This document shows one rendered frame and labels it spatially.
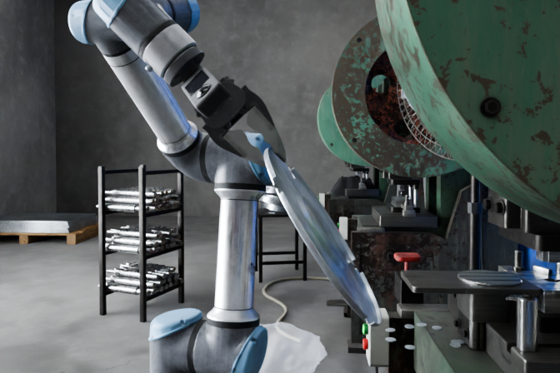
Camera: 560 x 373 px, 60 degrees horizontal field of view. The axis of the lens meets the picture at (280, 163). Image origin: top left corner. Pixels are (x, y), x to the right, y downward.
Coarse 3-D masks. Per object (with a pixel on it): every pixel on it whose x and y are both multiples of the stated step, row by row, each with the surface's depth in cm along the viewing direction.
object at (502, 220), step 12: (492, 192) 103; (492, 204) 103; (504, 204) 97; (492, 216) 103; (504, 216) 97; (516, 216) 96; (528, 216) 94; (540, 216) 94; (516, 228) 96; (528, 228) 94; (540, 228) 94; (552, 228) 94
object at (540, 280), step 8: (520, 272) 107; (528, 272) 107; (536, 272) 107; (552, 272) 107; (528, 280) 101; (536, 280) 101; (544, 280) 101; (552, 280) 102; (544, 288) 95; (552, 288) 95; (536, 296) 97; (544, 296) 94; (552, 296) 94; (544, 304) 94; (552, 304) 94; (544, 312) 94; (552, 312) 94
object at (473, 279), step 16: (416, 272) 107; (432, 272) 107; (448, 272) 107; (464, 272) 106; (480, 272) 106; (496, 272) 106; (512, 272) 107; (416, 288) 96; (432, 288) 96; (448, 288) 96; (464, 288) 95; (480, 288) 95; (496, 288) 95; (512, 288) 95; (528, 288) 95; (464, 304) 102; (480, 304) 97; (496, 304) 97; (464, 320) 102; (480, 320) 97; (496, 320) 97; (464, 336) 99; (480, 336) 97
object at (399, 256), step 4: (400, 252) 137; (404, 252) 138; (408, 252) 138; (412, 252) 137; (416, 252) 137; (396, 256) 134; (400, 256) 133; (404, 256) 133; (408, 256) 133; (412, 256) 133; (416, 256) 133; (420, 256) 133; (396, 260) 134; (400, 260) 133; (404, 260) 133; (408, 260) 133; (412, 260) 133; (416, 260) 132; (420, 260) 133; (408, 264) 135; (404, 268) 136; (408, 268) 135
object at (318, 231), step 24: (288, 168) 79; (288, 192) 65; (312, 192) 83; (312, 216) 67; (312, 240) 60; (336, 240) 74; (336, 264) 64; (336, 288) 56; (360, 288) 71; (360, 312) 58
